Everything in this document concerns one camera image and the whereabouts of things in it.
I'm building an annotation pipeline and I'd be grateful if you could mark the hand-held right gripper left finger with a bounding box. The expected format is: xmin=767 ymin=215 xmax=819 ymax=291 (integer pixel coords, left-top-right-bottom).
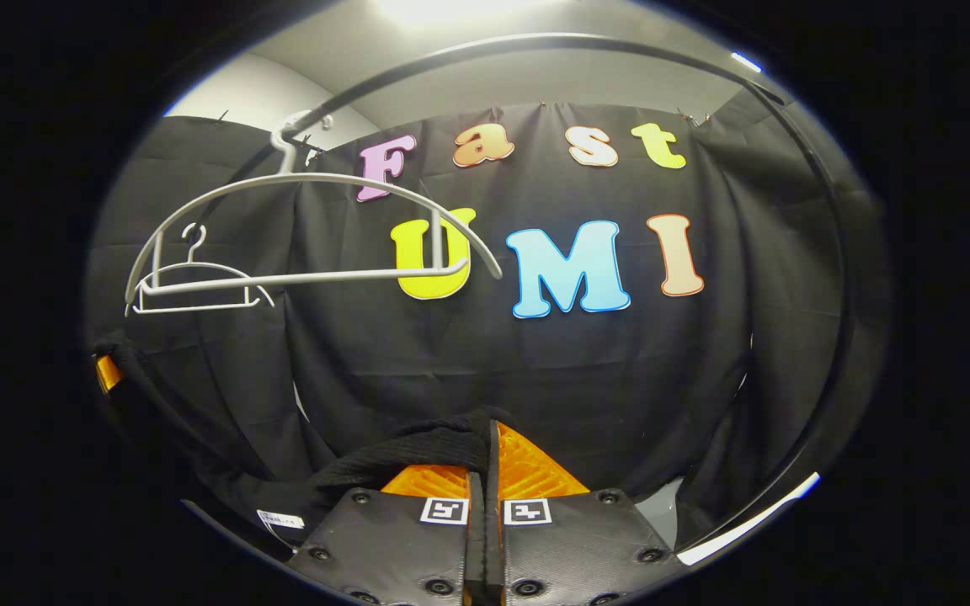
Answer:
xmin=287 ymin=461 xmax=486 ymax=606

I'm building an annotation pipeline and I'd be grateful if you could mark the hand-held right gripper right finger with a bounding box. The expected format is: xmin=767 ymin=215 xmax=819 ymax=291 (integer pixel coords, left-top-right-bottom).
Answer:
xmin=483 ymin=421 xmax=688 ymax=606

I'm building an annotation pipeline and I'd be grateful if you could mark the black ribbed jacket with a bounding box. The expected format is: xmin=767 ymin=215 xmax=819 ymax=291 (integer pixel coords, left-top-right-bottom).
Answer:
xmin=93 ymin=330 xmax=503 ymax=561

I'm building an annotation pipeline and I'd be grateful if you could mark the white clothes hanger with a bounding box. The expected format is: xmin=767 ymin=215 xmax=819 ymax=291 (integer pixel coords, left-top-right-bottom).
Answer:
xmin=125 ymin=109 xmax=503 ymax=316
xmin=127 ymin=223 xmax=275 ymax=316

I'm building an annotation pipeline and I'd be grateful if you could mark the black clothes rack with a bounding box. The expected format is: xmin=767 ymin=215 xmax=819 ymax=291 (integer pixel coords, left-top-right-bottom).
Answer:
xmin=216 ymin=32 xmax=861 ymax=552

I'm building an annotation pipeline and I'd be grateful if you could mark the black backdrop cloth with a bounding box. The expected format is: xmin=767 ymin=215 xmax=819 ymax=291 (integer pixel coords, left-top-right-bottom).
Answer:
xmin=85 ymin=101 xmax=890 ymax=548

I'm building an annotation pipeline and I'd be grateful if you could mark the large ceiling light panel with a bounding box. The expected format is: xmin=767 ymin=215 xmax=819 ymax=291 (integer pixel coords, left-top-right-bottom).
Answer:
xmin=376 ymin=0 xmax=553 ymax=24

